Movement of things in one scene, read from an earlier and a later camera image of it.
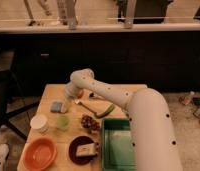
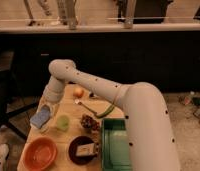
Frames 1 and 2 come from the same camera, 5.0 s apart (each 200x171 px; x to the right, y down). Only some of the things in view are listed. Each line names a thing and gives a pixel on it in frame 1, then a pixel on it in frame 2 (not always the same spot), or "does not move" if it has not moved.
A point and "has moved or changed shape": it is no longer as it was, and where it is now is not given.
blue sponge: (55, 107) has moved or changed shape
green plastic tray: (116, 145) does not move
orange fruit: (80, 94) does not move
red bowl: (39, 153) does not move
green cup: (62, 123) does not move
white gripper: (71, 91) → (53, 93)
